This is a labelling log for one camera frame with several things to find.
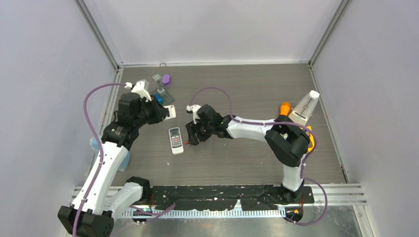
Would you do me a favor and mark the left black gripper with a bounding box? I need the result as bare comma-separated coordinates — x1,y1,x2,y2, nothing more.
134,94,168,128

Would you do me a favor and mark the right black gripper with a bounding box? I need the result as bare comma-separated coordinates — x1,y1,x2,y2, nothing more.
186,118,215,146

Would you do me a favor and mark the white remote control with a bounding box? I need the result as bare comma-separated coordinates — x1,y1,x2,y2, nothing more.
168,127,184,155

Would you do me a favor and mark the red and white remote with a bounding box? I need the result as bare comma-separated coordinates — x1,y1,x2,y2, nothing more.
164,105,176,120

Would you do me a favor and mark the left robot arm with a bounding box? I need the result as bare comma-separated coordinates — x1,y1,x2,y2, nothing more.
58,92,176,237

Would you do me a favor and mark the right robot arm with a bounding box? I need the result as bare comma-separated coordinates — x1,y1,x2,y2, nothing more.
186,104,310,203

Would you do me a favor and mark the grey lego baseplate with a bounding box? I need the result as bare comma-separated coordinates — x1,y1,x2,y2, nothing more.
152,90,175,106

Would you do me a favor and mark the blue lego brick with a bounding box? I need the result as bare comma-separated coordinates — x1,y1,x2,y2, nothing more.
154,93,164,105

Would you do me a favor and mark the purple plastic cup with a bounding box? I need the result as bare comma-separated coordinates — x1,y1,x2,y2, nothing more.
162,74,171,86

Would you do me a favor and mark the blue plastic bottle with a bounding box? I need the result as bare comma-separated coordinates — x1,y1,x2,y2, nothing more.
89,137,131,171

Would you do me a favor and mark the yellow toy piece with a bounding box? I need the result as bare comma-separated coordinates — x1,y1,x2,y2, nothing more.
305,126,316,153

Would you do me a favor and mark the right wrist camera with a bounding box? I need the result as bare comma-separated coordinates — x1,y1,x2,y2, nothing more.
186,105,201,124

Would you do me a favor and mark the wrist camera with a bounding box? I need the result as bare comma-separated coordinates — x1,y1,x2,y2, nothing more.
186,105,201,124
124,79,152,102

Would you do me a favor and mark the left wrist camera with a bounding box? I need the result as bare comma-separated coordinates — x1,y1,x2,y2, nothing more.
124,79,152,102

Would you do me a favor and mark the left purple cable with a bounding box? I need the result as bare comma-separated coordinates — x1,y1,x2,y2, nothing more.
72,82,126,237

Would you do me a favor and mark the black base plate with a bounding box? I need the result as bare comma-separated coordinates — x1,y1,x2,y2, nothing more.
150,185,314,211

